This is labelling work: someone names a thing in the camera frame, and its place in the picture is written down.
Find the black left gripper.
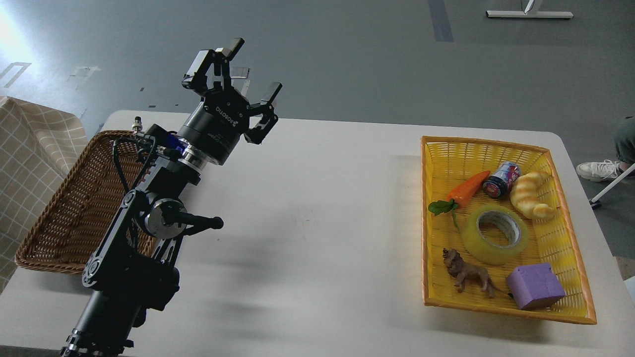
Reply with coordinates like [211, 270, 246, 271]
[177, 38, 283, 166]

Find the yellow tape roll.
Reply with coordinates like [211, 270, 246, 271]
[461, 205, 530, 266]

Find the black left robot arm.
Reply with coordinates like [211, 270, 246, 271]
[61, 38, 282, 357]

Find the brown wicker basket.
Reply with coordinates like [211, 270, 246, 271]
[14, 130, 152, 274]

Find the beige checkered cloth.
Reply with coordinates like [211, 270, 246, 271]
[0, 96, 88, 289]

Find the yellow plastic basket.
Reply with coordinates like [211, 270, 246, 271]
[421, 136, 597, 325]

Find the orange toy carrot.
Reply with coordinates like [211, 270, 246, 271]
[427, 171, 490, 232]

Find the white metal stand base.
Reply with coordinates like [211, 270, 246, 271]
[485, 0, 574, 20]

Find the small soda can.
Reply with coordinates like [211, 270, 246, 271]
[482, 161, 522, 198]

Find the brown toy lion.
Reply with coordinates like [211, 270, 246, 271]
[442, 248, 501, 298]

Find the toy croissant bread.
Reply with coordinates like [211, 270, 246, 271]
[510, 171, 556, 221]

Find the purple foam block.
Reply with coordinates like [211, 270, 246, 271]
[506, 262, 566, 310]

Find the white sneaker shoe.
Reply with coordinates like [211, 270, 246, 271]
[575, 160, 624, 181]

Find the white chair leg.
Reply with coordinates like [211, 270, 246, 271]
[589, 164, 635, 210]

